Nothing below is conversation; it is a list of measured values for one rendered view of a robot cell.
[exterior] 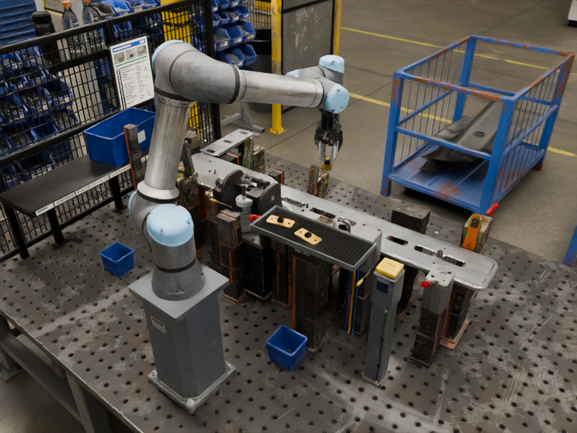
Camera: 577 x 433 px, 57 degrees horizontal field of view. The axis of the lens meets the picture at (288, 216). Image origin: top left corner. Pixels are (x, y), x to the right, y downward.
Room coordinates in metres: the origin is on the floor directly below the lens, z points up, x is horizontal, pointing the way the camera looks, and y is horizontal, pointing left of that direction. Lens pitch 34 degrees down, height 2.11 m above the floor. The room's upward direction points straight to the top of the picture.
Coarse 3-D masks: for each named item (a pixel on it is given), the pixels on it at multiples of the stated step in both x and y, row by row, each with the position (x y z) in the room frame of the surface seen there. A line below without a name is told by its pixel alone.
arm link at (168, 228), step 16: (160, 208) 1.21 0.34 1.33; (176, 208) 1.21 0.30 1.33; (144, 224) 1.19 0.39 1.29; (160, 224) 1.14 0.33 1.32; (176, 224) 1.14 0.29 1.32; (192, 224) 1.19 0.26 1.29; (160, 240) 1.12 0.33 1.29; (176, 240) 1.12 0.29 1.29; (192, 240) 1.16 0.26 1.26; (160, 256) 1.12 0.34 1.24; (176, 256) 1.12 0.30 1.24; (192, 256) 1.15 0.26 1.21
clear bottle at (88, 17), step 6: (84, 0) 2.35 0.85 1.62; (84, 6) 2.35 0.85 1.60; (90, 6) 2.35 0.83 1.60; (84, 12) 2.34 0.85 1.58; (90, 12) 2.34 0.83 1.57; (84, 18) 2.33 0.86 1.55; (90, 18) 2.33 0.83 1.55; (96, 18) 2.35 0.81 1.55; (84, 24) 2.34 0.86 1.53; (96, 30) 2.34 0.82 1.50; (90, 36) 2.33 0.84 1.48; (96, 36) 2.34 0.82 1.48; (96, 42) 2.33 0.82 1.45; (102, 42) 2.36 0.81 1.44
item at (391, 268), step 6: (384, 264) 1.18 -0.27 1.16; (390, 264) 1.18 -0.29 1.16; (396, 264) 1.18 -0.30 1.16; (402, 264) 1.18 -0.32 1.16; (378, 270) 1.16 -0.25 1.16; (384, 270) 1.16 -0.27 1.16; (390, 270) 1.16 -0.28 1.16; (396, 270) 1.16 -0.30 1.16; (390, 276) 1.14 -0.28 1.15; (396, 276) 1.14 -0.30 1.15
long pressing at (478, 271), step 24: (216, 168) 2.03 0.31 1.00; (240, 168) 2.03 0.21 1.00; (288, 192) 1.83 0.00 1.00; (312, 216) 1.66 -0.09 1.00; (336, 216) 1.66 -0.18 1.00; (360, 216) 1.66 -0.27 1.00; (384, 240) 1.52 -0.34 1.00; (408, 240) 1.52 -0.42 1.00; (432, 240) 1.52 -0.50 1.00; (408, 264) 1.39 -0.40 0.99; (432, 264) 1.38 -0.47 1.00; (480, 264) 1.38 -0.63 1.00; (480, 288) 1.26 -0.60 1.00
